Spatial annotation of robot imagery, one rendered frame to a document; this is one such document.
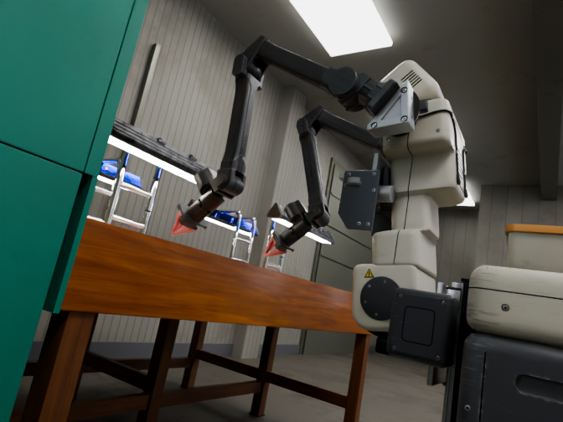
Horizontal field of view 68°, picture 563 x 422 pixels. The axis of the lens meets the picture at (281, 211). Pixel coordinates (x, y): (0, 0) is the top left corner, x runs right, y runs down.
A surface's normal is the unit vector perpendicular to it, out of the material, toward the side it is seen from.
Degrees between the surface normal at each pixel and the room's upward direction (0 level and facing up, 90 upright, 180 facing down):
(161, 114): 90
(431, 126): 90
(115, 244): 90
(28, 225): 90
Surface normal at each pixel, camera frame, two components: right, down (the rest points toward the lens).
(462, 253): -0.52, -0.27
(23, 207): 0.83, 0.04
